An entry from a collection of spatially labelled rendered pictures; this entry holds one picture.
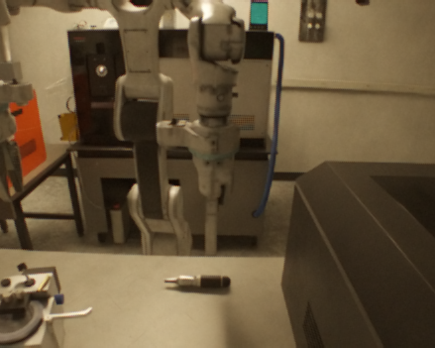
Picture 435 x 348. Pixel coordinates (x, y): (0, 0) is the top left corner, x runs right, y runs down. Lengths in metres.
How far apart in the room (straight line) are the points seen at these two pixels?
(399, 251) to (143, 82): 1.04
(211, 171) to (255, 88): 1.46
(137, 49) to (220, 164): 0.75
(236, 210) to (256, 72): 0.89
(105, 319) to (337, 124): 3.02
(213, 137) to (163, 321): 0.35
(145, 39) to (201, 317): 0.90
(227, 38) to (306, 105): 2.78
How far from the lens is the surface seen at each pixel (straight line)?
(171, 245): 1.74
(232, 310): 0.66
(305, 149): 3.36
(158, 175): 1.34
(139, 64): 1.21
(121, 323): 0.66
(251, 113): 1.98
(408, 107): 3.68
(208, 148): 0.50
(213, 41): 0.49
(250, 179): 2.04
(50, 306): 0.59
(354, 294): 0.37
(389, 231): 0.39
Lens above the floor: 1.38
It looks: 23 degrees down
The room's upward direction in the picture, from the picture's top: 1 degrees clockwise
